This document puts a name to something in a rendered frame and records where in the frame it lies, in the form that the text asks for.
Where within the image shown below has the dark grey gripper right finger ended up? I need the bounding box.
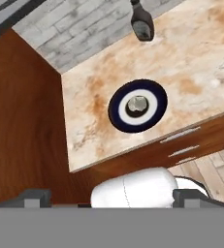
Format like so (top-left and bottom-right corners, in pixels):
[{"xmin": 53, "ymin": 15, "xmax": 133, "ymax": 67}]
[{"xmin": 172, "ymin": 188, "xmax": 224, "ymax": 209}]

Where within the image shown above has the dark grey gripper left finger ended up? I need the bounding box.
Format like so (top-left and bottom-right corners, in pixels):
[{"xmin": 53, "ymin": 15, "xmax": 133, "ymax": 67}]
[{"xmin": 0, "ymin": 189, "xmax": 52, "ymax": 209}]

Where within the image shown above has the pale garlic bulb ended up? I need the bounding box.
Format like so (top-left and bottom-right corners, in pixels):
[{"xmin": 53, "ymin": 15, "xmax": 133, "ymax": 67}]
[{"xmin": 126, "ymin": 95, "xmax": 147, "ymax": 112}]

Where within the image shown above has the grey microwave oven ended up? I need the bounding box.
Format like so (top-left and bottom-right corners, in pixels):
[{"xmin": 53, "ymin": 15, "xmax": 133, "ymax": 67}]
[{"xmin": 0, "ymin": 0, "xmax": 48, "ymax": 46}]

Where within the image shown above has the black and white round object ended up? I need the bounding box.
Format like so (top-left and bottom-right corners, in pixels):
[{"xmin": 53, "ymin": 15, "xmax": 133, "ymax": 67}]
[{"xmin": 174, "ymin": 174, "xmax": 212, "ymax": 199}]

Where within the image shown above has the white rounded object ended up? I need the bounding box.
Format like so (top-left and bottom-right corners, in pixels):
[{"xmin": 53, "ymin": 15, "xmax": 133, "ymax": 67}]
[{"xmin": 89, "ymin": 166, "xmax": 179, "ymax": 209}]

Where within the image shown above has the brown wooden drawer cabinet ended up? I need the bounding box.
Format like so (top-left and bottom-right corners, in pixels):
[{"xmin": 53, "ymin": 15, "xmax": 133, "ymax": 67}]
[{"xmin": 69, "ymin": 108, "xmax": 224, "ymax": 208}]

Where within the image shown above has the tall brown wooden cupboard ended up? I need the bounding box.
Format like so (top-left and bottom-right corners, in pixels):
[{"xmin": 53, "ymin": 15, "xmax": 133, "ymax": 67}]
[{"xmin": 0, "ymin": 28, "xmax": 73, "ymax": 207}]

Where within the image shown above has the dark blue and white plate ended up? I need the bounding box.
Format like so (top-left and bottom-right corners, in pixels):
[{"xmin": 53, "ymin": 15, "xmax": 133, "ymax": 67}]
[{"xmin": 107, "ymin": 78, "xmax": 169, "ymax": 134}]

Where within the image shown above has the short silver drawer handle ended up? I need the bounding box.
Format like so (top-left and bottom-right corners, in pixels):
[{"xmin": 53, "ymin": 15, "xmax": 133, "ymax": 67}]
[{"xmin": 175, "ymin": 156, "xmax": 197, "ymax": 166}]

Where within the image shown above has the medium silver drawer handle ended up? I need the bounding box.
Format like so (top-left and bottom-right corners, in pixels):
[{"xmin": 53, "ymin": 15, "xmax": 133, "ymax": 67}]
[{"xmin": 168, "ymin": 144, "xmax": 201, "ymax": 159}]

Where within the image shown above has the long silver drawer handle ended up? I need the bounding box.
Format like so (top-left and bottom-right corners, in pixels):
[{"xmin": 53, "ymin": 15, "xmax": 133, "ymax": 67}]
[{"xmin": 159, "ymin": 126, "xmax": 203, "ymax": 144}]

